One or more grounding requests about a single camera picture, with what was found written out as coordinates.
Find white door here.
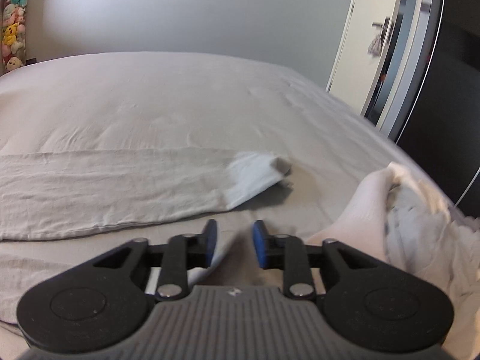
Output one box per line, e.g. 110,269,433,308
327,0,400,115

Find grey bed sheet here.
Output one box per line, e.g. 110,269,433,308
0,51,457,325

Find beige linen trousers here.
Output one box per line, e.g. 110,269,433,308
1,148,291,242

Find white crumpled garment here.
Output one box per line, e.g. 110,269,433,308
307,163,479,359

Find plush toy hanging tube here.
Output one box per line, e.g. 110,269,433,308
1,0,28,74

